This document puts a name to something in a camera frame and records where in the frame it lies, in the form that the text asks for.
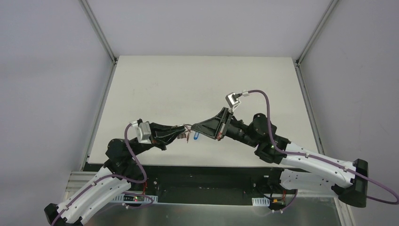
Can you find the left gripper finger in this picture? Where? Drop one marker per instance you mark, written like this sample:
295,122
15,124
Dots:
159,128
165,138

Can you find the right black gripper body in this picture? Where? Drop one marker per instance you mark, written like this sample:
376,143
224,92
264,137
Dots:
222,124

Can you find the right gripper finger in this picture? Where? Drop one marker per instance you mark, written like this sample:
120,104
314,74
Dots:
207,131
212,122

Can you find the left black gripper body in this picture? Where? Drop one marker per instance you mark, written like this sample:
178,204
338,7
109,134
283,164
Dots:
155,133

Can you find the silver metal keyring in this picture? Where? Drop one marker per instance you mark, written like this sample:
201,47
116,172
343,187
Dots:
186,134

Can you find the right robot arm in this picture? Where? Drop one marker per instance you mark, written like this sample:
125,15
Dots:
345,179

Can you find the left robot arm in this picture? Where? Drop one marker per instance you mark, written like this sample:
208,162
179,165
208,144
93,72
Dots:
118,174

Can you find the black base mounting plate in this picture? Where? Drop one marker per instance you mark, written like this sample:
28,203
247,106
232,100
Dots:
211,185

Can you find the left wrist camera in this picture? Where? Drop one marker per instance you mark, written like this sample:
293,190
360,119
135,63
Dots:
143,131

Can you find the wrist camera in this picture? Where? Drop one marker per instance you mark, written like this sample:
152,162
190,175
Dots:
143,131
233,100

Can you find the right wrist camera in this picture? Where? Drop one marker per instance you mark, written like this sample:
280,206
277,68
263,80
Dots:
233,100

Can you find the right aluminium frame post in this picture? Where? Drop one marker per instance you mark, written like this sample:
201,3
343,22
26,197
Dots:
317,31

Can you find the aluminium frame post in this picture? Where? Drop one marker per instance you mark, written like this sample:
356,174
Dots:
98,30
317,31

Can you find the left aluminium frame post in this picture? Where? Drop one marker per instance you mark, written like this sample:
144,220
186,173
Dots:
98,30

